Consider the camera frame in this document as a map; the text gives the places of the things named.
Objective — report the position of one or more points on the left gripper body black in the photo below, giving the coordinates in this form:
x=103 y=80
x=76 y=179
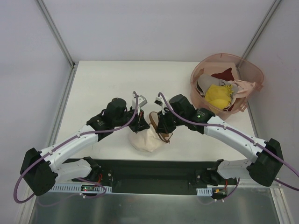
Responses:
x=137 y=118

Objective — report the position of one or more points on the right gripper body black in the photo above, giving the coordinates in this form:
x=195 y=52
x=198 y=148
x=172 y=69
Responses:
x=166 y=120

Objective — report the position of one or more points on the beige round mesh laundry bag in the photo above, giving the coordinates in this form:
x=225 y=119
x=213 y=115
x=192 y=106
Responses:
x=148 y=140

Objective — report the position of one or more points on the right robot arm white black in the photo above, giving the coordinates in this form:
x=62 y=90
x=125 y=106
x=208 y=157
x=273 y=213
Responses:
x=263 y=159

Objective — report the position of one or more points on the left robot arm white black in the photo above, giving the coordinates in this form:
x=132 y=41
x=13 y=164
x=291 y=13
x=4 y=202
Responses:
x=42 y=169

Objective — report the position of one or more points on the grey beige bra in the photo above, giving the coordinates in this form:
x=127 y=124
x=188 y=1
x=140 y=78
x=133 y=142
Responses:
x=205 y=81

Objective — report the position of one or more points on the yellow bra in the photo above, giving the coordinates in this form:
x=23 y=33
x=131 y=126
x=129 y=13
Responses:
x=219 y=96

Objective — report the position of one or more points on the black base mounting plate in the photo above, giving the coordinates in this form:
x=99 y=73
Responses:
x=156 y=177

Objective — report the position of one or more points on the pink translucent plastic basket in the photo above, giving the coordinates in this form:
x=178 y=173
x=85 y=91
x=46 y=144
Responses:
x=241 y=70

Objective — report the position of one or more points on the dark red garment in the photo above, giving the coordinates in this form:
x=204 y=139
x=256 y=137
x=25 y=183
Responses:
x=225 y=75

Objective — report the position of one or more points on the light pink garment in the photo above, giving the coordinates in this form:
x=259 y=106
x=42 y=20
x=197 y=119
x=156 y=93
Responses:
x=241 y=89

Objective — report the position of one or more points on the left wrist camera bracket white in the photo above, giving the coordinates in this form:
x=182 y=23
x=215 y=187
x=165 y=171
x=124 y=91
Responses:
x=138 y=102

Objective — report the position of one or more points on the wrist camera bracket white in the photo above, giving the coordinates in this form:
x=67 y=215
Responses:
x=159 y=101
x=138 y=102

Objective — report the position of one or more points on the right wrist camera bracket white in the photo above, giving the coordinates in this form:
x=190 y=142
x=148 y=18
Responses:
x=159 y=101

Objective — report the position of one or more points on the right white cable duct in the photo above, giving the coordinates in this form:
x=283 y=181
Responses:
x=204 y=191

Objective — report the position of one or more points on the white cable duct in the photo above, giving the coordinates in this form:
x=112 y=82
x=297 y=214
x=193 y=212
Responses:
x=79 y=188
x=204 y=191

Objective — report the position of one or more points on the left white cable duct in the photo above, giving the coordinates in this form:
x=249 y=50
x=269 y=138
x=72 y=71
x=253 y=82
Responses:
x=79 y=188

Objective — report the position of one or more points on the left aluminium frame post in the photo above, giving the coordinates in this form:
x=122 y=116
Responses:
x=55 y=32

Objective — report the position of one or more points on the aluminium frame post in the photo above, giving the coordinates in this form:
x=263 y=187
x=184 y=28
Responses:
x=55 y=32
x=262 y=26

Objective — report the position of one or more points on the right aluminium frame post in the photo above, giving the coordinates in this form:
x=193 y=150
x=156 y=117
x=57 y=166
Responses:
x=262 y=26

